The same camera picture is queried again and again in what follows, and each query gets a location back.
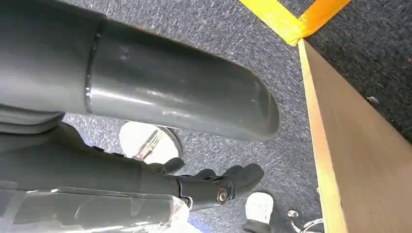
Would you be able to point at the pale wooden desk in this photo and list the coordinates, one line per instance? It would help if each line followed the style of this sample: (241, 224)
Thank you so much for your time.
(363, 167)

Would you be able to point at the orange-yellow floor tape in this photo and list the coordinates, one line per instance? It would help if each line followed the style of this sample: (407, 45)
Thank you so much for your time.
(322, 13)

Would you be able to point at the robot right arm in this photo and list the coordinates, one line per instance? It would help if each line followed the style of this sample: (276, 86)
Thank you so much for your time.
(25, 120)

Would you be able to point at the yellow floor tape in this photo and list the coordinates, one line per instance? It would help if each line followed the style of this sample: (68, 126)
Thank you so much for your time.
(273, 16)

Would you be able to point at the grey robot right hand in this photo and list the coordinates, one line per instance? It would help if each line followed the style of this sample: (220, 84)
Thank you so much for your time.
(161, 90)

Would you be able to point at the standing person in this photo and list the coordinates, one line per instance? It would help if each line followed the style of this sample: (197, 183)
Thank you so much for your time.
(259, 207)

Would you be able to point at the clear plastic wrap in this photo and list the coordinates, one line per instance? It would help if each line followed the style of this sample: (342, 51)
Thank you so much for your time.
(96, 212)

